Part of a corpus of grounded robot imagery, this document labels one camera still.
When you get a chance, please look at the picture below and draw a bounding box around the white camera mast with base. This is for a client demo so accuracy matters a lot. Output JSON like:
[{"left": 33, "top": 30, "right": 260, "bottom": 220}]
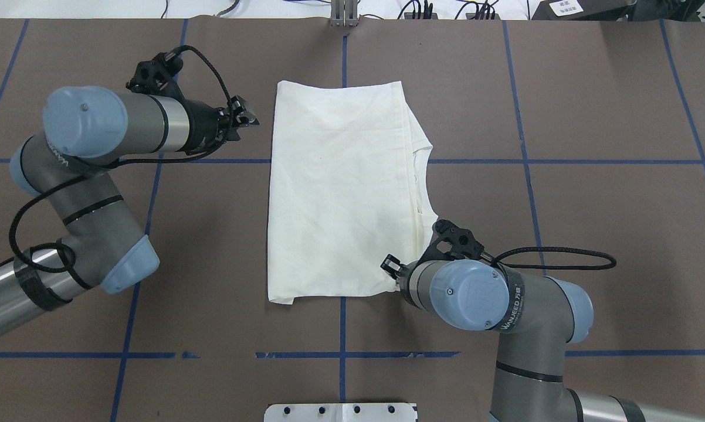
[{"left": 263, "top": 402, "right": 419, "bottom": 421}]

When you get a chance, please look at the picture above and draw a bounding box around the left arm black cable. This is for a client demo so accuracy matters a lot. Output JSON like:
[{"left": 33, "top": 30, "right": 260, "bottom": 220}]
[{"left": 9, "top": 45, "right": 236, "bottom": 289}]

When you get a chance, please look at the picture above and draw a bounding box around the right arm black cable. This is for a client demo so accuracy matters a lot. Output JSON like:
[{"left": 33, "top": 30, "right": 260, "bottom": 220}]
[{"left": 493, "top": 246, "right": 617, "bottom": 271}]

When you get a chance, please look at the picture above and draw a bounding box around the small electronics board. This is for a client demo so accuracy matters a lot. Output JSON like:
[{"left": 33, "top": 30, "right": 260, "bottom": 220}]
[
  {"left": 397, "top": 0, "right": 438, "bottom": 21},
  {"left": 454, "top": 1, "right": 500, "bottom": 21}
]

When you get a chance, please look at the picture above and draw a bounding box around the aluminium frame post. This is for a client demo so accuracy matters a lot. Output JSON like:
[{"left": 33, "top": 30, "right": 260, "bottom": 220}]
[{"left": 329, "top": 0, "right": 360, "bottom": 28}]

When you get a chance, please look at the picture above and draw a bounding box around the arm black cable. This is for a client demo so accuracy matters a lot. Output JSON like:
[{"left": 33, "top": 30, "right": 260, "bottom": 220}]
[
  {"left": 493, "top": 246, "right": 617, "bottom": 271},
  {"left": 9, "top": 45, "right": 236, "bottom": 289}
]

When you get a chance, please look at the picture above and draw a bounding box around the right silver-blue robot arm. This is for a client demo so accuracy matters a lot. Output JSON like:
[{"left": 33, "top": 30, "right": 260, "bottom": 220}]
[{"left": 381, "top": 253, "right": 705, "bottom": 421}]

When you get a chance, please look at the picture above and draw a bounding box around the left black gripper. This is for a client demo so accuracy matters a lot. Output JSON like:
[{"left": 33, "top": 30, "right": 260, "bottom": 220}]
[{"left": 185, "top": 96, "right": 260, "bottom": 155}]

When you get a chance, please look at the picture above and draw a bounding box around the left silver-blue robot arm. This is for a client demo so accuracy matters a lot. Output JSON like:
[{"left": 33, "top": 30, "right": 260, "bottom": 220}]
[{"left": 0, "top": 84, "right": 259, "bottom": 336}]

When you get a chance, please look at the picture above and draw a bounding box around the black power adapter box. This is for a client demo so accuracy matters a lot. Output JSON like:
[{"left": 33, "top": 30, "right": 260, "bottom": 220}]
[{"left": 530, "top": 1, "right": 636, "bottom": 21}]

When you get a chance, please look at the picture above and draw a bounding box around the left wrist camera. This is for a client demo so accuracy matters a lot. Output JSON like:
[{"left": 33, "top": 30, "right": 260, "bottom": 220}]
[{"left": 125, "top": 52, "right": 183, "bottom": 99}]

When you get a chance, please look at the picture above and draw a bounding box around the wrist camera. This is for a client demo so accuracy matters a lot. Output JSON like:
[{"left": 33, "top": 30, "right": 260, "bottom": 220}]
[
  {"left": 417, "top": 219, "right": 494, "bottom": 265},
  {"left": 125, "top": 52, "right": 183, "bottom": 99}
]

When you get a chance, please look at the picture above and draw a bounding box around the white long-sleeve printed shirt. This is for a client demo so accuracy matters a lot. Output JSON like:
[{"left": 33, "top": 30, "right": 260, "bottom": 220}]
[{"left": 267, "top": 80, "right": 438, "bottom": 305}]

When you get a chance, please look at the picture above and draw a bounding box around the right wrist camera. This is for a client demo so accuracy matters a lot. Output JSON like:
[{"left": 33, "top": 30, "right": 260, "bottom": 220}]
[{"left": 417, "top": 219, "right": 494, "bottom": 265}]

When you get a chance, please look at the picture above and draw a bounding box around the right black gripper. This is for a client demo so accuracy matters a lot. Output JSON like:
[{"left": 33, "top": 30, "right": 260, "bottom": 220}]
[{"left": 380, "top": 254, "right": 426, "bottom": 309}]

